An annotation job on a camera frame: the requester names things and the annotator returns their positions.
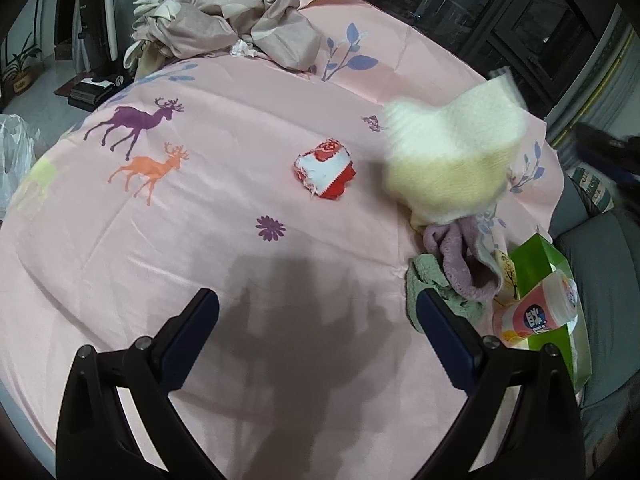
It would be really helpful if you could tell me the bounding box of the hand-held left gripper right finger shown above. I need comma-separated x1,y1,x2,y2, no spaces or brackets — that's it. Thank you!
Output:
416,289,586,480

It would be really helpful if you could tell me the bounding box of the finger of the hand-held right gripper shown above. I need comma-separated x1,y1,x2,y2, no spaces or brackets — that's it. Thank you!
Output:
575,122,640,186

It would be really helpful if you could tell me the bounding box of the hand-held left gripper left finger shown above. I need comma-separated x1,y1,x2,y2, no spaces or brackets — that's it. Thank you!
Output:
56,287,221,480

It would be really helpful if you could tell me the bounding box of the pink plastic cup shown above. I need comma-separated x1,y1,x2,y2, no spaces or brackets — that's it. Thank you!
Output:
492,270,581,346

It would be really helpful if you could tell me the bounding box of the green box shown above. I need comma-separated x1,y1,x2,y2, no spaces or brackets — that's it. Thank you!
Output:
510,234,593,391

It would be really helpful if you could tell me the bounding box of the yellow white knitted hat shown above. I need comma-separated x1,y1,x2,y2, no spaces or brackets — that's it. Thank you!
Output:
382,72,528,226

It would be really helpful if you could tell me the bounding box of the striped cushion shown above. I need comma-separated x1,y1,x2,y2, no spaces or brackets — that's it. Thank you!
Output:
552,125,616,216

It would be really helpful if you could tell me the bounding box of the green towel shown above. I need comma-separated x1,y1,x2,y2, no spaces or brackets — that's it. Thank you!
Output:
405,255,488,333

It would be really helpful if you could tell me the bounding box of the purple fluffy sock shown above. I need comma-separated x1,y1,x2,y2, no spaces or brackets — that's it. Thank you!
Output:
424,217,503,301

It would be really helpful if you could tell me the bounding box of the grey sofa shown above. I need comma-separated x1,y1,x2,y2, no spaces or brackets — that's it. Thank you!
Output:
547,180,640,461

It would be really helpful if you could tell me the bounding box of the dark glass window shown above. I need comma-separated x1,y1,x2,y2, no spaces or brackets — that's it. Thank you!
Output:
295,0,626,116

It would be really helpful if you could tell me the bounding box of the red white cloth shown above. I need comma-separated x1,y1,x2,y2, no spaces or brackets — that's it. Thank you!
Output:
292,141,357,202

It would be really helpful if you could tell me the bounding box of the pink printed blanket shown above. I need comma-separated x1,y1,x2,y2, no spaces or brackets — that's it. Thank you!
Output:
0,0,593,480

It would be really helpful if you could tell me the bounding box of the clear plastic bag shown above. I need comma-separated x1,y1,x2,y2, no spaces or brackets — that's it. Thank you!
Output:
0,112,41,221

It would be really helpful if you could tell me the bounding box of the black low stand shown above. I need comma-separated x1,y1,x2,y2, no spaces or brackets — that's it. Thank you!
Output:
54,72,131,111

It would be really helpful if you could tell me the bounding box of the potted plant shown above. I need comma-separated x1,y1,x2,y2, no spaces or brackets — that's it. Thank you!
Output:
0,30,43,96

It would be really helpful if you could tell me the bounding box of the beige crumpled cloth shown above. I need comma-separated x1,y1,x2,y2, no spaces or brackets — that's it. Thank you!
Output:
122,0,321,81

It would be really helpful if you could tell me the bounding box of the black cabinet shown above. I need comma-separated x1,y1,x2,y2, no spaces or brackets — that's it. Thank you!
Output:
75,0,118,68

